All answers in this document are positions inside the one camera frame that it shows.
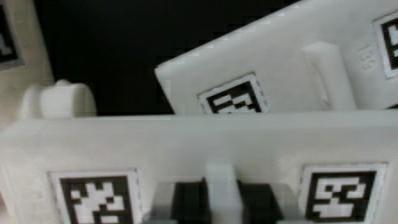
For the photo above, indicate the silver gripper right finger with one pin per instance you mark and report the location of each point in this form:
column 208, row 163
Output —
column 270, row 203

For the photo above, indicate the white cabinet body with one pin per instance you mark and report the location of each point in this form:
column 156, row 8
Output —
column 23, row 56

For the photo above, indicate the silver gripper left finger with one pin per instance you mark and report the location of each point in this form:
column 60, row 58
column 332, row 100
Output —
column 180, row 204

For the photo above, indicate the white cabinet door panel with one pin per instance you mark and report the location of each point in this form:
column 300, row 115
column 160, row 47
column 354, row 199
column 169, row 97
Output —
column 306, row 61

